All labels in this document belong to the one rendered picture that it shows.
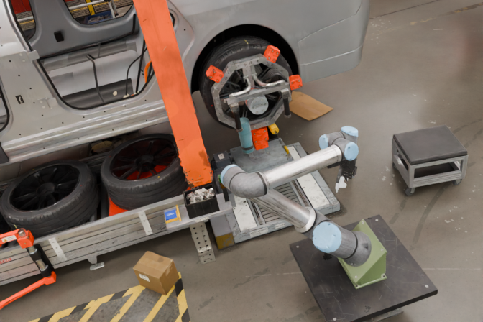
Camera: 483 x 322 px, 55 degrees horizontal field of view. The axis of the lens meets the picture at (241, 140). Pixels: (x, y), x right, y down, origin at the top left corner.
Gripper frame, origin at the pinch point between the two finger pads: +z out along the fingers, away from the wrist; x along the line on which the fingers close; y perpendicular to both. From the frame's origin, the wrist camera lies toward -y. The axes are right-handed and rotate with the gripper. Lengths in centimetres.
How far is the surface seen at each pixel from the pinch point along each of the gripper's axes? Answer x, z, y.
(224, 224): -5, 55, -80
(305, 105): 169, 27, -107
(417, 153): 84, 9, 21
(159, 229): -33, 57, -117
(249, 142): 24, 2, -79
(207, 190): -26, 15, -78
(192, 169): -25, 4, -90
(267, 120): 45, -8, -76
